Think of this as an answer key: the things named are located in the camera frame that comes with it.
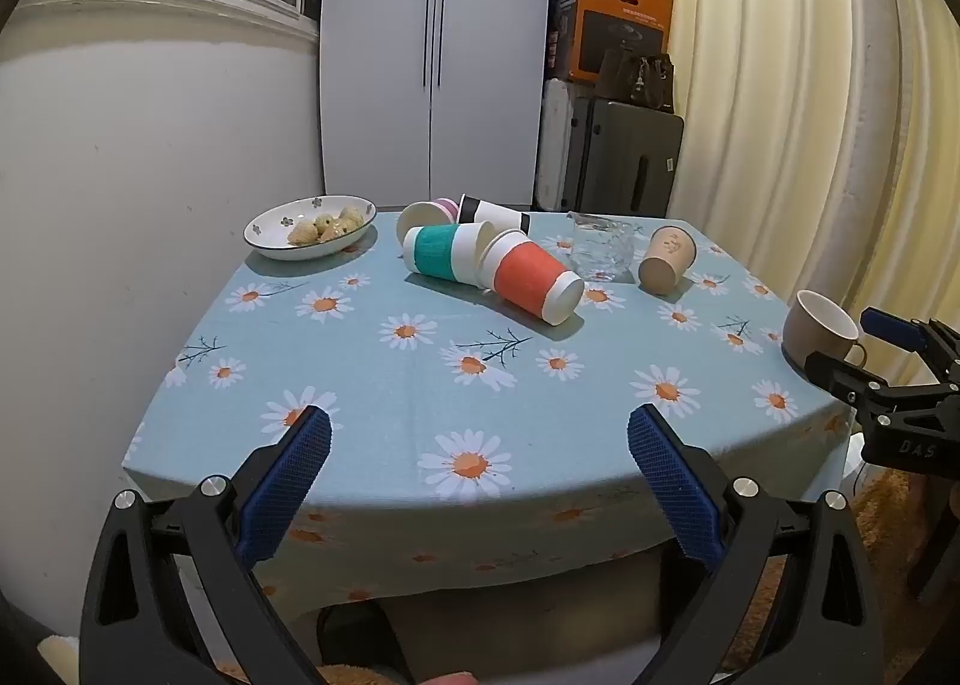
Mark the dark wooden furniture leg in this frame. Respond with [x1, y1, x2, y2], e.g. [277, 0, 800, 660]
[906, 486, 960, 605]

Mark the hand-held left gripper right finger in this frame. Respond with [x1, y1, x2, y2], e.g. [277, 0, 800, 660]
[627, 404, 886, 685]

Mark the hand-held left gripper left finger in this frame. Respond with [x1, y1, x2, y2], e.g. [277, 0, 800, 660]
[79, 405, 335, 685]

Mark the white suitcase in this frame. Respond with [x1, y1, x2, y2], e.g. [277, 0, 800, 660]
[535, 77, 593, 212]

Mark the clear glass cup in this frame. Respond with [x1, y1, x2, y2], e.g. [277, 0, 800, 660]
[568, 211, 638, 282]

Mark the brown handbag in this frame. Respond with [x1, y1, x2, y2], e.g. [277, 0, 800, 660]
[596, 47, 676, 113]

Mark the white flowered bowl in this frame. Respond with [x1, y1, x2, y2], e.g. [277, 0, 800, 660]
[243, 195, 379, 262]

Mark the red banded paper cup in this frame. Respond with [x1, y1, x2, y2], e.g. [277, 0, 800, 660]
[480, 229, 586, 326]

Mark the brown fuzzy rug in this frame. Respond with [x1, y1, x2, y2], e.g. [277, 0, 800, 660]
[844, 464, 960, 660]

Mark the blue daisy tablecloth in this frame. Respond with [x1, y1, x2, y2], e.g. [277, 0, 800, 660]
[122, 209, 860, 620]

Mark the black banded paper cup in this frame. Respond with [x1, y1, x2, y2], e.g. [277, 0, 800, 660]
[457, 194, 532, 235]

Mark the beige ceramic mug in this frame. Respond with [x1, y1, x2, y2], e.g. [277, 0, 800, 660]
[781, 290, 869, 375]

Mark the pink banded paper cup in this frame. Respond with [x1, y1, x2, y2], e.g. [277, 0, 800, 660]
[396, 196, 461, 253]

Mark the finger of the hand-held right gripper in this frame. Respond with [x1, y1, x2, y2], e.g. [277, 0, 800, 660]
[860, 307, 960, 375]
[805, 350, 912, 416]

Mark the grey suitcase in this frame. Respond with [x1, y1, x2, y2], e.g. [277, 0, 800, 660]
[562, 96, 686, 218]

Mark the white wardrobe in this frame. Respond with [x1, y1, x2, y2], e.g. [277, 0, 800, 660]
[319, 0, 632, 212]

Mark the beige printed paper cup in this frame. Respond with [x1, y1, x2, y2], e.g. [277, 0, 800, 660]
[637, 225, 698, 295]

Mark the green banded paper cup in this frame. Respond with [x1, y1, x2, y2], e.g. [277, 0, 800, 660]
[403, 222, 497, 286]

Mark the cream curtain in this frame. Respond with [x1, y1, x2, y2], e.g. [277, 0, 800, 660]
[630, 0, 960, 390]

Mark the orange and black cardboard box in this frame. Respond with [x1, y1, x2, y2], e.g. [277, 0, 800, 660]
[545, 0, 676, 88]

